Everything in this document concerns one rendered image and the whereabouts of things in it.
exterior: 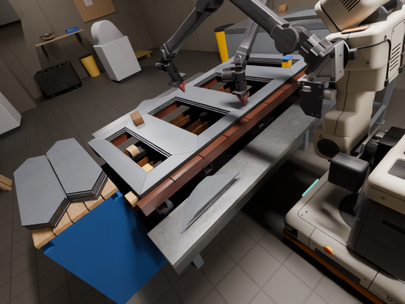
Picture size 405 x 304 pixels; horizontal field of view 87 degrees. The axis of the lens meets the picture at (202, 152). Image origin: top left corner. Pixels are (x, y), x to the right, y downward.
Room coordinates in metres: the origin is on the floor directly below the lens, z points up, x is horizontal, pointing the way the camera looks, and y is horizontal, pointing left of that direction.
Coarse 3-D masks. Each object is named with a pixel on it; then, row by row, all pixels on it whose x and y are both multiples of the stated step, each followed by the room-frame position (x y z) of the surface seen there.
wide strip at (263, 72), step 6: (222, 66) 1.89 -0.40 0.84; (228, 66) 1.85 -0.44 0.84; (246, 66) 1.71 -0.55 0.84; (252, 66) 1.68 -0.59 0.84; (258, 66) 1.64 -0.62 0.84; (264, 66) 1.60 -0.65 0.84; (246, 72) 1.59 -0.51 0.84; (252, 72) 1.56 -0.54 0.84; (258, 72) 1.52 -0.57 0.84; (264, 72) 1.49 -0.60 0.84; (270, 72) 1.46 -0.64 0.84; (276, 72) 1.42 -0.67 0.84; (282, 72) 1.39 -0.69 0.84; (288, 72) 1.36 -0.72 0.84
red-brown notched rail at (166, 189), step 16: (272, 96) 1.16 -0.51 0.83; (288, 96) 1.20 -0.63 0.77; (256, 112) 1.04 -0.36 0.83; (240, 128) 0.95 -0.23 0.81; (224, 144) 0.88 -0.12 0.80; (192, 160) 0.80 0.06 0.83; (208, 160) 0.81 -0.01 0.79; (176, 176) 0.73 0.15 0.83; (192, 176) 0.75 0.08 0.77; (160, 192) 0.66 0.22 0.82; (144, 208) 0.62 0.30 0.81
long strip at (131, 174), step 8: (96, 144) 1.23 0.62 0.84; (104, 144) 1.20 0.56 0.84; (104, 152) 1.10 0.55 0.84; (112, 152) 1.08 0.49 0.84; (120, 152) 1.05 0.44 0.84; (112, 160) 0.99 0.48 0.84; (120, 160) 0.97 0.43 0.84; (128, 160) 0.94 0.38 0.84; (120, 168) 0.90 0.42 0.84; (128, 168) 0.87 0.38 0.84; (136, 168) 0.85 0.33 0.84; (128, 176) 0.81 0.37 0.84; (136, 176) 0.79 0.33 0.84; (144, 176) 0.78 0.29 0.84; (128, 184) 0.76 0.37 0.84; (136, 184) 0.74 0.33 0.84
